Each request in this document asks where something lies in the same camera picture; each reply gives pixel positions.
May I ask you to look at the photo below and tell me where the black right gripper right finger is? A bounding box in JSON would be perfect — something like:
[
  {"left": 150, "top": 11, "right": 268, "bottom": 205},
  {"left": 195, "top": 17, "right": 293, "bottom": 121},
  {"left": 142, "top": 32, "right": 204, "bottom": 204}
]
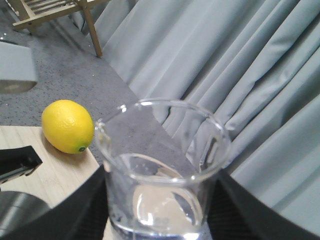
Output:
[{"left": 207, "top": 171, "right": 319, "bottom": 240}]

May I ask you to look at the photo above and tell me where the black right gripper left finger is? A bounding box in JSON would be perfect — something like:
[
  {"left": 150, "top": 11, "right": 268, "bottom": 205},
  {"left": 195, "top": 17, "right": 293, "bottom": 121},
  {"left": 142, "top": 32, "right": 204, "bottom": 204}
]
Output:
[{"left": 1, "top": 166, "right": 109, "bottom": 240}]

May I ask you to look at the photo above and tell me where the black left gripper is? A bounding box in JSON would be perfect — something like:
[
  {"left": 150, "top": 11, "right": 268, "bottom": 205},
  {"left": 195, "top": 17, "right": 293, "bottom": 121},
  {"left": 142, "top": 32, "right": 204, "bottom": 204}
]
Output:
[{"left": 0, "top": 145, "right": 51, "bottom": 232}]

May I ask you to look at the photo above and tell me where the steel double jigger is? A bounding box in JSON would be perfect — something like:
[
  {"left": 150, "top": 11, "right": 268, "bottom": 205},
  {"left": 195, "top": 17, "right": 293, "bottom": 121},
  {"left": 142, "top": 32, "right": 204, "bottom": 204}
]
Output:
[{"left": 0, "top": 41, "right": 38, "bottom": 94}]

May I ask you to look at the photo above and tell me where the glass measuring beaker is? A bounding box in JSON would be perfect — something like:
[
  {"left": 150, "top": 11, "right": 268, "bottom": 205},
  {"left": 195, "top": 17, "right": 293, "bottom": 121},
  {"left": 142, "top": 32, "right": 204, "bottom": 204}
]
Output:
[{"left": 95, "top": 98, "right": 231, "bottom": 240}]

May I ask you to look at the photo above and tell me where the wooden cutting board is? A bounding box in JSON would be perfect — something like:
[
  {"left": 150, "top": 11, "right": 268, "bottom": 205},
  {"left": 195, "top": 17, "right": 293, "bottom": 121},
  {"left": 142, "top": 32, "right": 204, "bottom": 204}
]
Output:
[{"left": 0, "top": 126, "right": 113, "bottom": 240}]

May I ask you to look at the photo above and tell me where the yellow lemon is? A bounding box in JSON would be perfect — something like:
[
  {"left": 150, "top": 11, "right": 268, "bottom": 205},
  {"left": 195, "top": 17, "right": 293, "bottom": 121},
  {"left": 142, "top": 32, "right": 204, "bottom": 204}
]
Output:
[{"left": 41, "top": 99, "right": 95, "bottom": 154}]

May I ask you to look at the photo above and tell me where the grey curtain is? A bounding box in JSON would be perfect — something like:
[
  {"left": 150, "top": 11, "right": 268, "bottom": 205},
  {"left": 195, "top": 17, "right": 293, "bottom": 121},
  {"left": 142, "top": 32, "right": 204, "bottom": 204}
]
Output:
[{"left": 92, "top": 0, "right": 320, "bottom": 235}]

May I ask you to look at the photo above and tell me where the wooden dish rack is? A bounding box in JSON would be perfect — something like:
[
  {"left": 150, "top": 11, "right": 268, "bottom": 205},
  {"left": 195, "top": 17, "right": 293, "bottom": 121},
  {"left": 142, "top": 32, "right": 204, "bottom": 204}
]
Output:
[{"left": 4, "top": 0, "right": 111, "bottom": 58}]

